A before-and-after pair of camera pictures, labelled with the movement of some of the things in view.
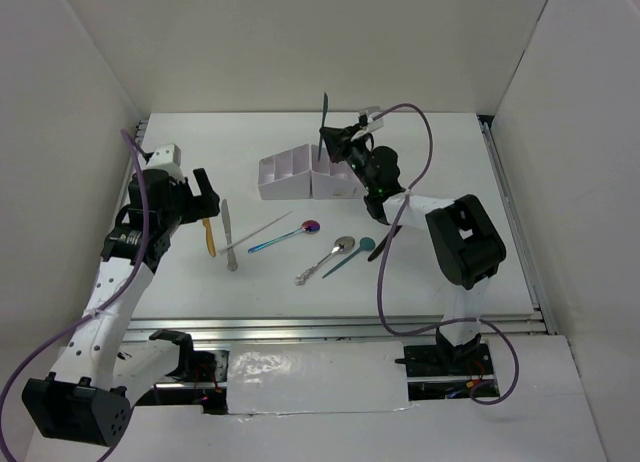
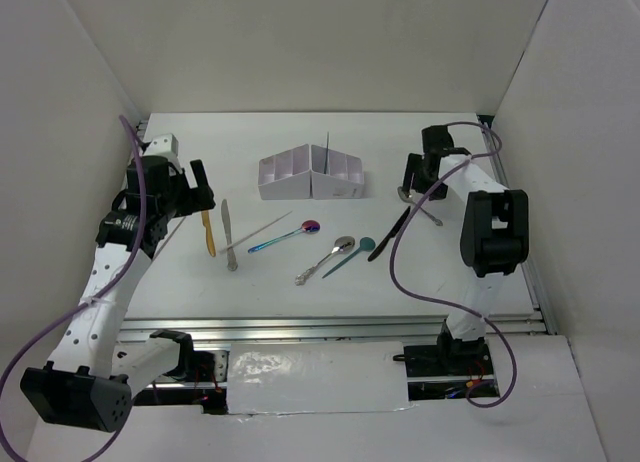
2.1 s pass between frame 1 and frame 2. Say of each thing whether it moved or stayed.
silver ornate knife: stayed
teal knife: moved
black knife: stayed
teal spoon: stayed
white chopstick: stayed
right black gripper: moved
